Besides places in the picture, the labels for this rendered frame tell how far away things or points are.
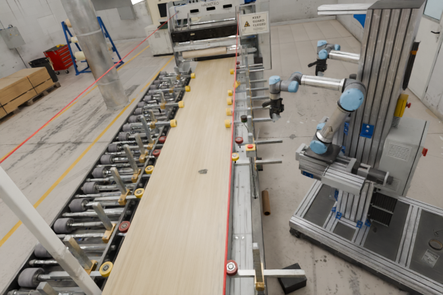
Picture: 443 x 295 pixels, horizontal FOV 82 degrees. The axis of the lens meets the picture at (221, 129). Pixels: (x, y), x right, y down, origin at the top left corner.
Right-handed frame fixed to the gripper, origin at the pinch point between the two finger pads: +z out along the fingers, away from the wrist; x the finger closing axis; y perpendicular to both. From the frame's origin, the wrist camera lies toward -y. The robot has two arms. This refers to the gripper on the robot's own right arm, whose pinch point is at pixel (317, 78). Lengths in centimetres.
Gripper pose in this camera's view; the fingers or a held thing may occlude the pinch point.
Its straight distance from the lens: 265.8
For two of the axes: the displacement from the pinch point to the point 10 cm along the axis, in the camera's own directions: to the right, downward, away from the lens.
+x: 6.2, -5.0, 6.1
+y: 7.7, 2.5, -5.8
